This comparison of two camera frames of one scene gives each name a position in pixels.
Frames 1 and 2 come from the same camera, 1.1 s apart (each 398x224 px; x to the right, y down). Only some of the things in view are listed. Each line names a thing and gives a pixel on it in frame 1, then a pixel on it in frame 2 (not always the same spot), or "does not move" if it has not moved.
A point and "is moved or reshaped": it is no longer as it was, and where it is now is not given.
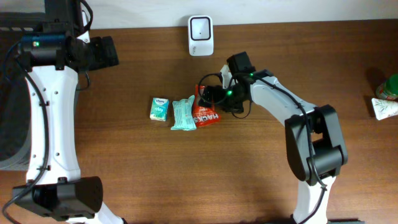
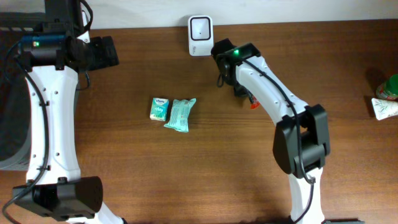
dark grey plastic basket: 13,83 does not move
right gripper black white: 217,96 to 239,89
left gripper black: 106,55 does not move
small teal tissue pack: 159,108 does not move
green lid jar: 388,90 does not move
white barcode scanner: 200,35 does not move
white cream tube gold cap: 384,109 does not move
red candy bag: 204,116 to 255,104
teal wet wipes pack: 184,118 is moved or reshaped
